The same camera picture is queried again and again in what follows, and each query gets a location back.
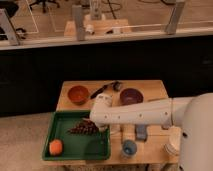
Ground black handled brush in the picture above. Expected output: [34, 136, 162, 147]
[90, 81, 122, 99]

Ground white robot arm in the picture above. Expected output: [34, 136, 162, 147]
[90, 93, 213, 171]

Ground green plastic tray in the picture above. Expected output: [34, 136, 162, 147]
[42, 110, 111, 161]

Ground blue sponge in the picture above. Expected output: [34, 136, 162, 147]
[135, 125, 148, 141]

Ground blue plastic cup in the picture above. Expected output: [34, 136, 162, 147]
[122, 140, 137, 158]

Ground dark grape bunch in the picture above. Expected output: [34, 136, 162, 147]
[68, 120, 98, 134]

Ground wooden table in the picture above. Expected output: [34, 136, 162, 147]
[42, 79, 193, 166]

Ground black office chair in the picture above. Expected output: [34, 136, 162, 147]
[29, 0, 60, 13]

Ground purple bowl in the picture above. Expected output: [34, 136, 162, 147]
[120, 88, 143, 105]

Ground orange toy fruit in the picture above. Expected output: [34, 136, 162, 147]
[49, 139, 63, 156]

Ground orange bowl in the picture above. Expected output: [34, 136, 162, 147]
[68, 85, 89, 105]

